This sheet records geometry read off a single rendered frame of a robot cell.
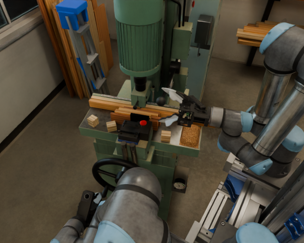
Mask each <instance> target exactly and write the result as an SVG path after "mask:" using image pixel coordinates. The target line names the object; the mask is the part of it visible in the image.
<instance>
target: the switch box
mask: <svg viewBox="0 0 304 243"><path fill-rule="evenodd" d="M183 1H184V0H178V2H180V4H181V15H183ZM192 2H193V0H186V7H185V16H190V14H191V10H192ZM177 15H179V5H178V11H177Z"/></svg>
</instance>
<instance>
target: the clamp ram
mask: <svg viewBox="0 0 304 243"><path fill-rule="evenodd" d="M142 120H146V121H149V116H147V115H141V114H136V113H131V114H130V121H133V122H140V121H142Z"/></svg>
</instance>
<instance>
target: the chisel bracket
mask: <svg viewBox="0 0 304 243"><path fill-rule="evenodd" d="M151 85H152V81H151V80H148V79H147V82H146V90H145V91H143V92H138V91H136V90H135V87H134V89H133V91H132V93H131V105H132V106H134V105H135V104H136V102H137V101H139V103H138V105H137V107H143V108H145V107H146V104H147V101H148V99H149V96H150V93H151V90H150V87H151Z"/></svg>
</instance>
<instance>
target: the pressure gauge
mask: <svg viewBox="0 0 304 243"><path fill-rule="evenodd" d="M185 185H186V181H185V180H184V179H182V178H176V179H175V180H174V184H173V186H174V187H175V188H177V189H184V188H185Z"/></svg>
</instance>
